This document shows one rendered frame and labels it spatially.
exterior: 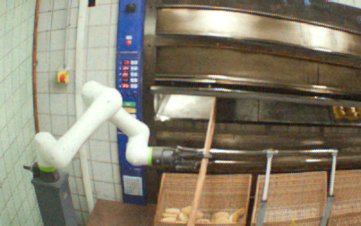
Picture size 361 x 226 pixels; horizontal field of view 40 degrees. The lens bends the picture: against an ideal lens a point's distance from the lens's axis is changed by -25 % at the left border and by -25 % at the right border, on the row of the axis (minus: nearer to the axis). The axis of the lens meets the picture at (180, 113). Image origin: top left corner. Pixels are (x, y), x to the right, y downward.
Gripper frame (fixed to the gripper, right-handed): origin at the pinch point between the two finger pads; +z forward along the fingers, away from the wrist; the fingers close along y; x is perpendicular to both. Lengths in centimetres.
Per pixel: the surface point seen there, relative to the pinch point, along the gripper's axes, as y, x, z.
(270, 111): 1, -76, 37
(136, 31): -53, -52, -44
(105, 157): 30, -55, -66
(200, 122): 2, -54, -7
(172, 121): 2, -54, -23
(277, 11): -74, -55, 42
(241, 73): -30, -52, 17
